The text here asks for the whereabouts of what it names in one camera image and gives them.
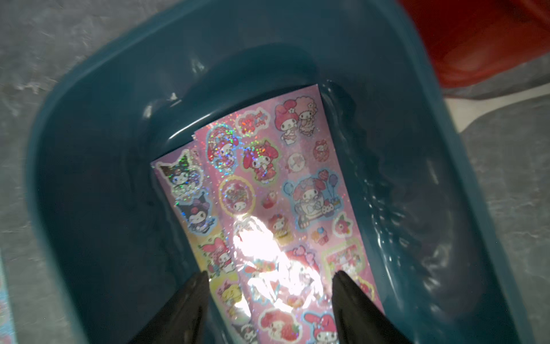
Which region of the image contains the red cup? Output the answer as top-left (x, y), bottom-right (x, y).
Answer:
top-left (401, 0), bottom-right (549, 88)

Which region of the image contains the purple holographic Kuromi sheet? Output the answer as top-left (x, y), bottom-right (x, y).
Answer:
top-left (151, 142), bottom-right (259, 343)

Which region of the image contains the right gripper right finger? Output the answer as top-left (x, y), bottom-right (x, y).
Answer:
top-left (332, 271), bottom-right (410, 344)

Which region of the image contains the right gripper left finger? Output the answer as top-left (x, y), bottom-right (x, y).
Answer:
top-left (130, 272), bottom-right (209, 344)

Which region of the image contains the dark teal storage box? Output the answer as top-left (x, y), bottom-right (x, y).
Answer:
top-left (27, 1), bottom-right (534, 343)

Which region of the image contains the pink My Melody sticker sheet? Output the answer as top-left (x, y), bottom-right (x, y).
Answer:
top-left (194, 85), bottom-right (378, 343)

